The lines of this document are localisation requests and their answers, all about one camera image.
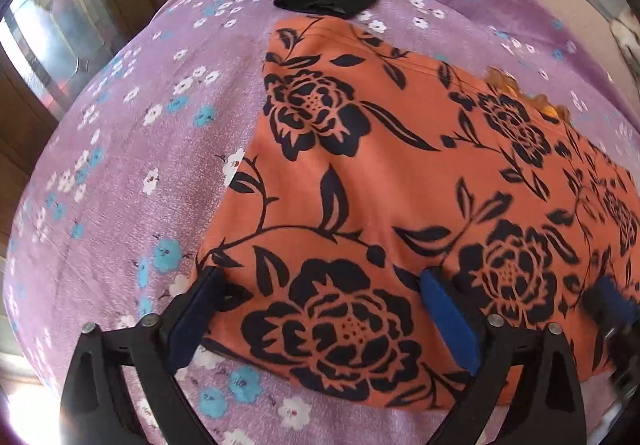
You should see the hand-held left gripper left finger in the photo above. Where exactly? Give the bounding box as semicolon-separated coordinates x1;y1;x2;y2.
60;266;228;445

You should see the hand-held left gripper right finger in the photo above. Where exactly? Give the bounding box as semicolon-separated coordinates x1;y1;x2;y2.
420;269;587;445

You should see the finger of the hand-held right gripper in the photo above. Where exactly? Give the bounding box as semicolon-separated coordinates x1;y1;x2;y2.
582;274;640;341

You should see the orange black floral shirt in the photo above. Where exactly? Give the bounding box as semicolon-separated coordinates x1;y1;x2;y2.
196;15;640;412

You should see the purple floral bedsheet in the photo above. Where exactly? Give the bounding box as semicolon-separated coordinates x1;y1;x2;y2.
0;0;640;445

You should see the cream brown floral blanket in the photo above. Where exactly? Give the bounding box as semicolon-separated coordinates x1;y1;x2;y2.
609;8;639;61

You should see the wooden door with patterned glass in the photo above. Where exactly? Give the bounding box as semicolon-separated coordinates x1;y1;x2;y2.
0;0;166;176

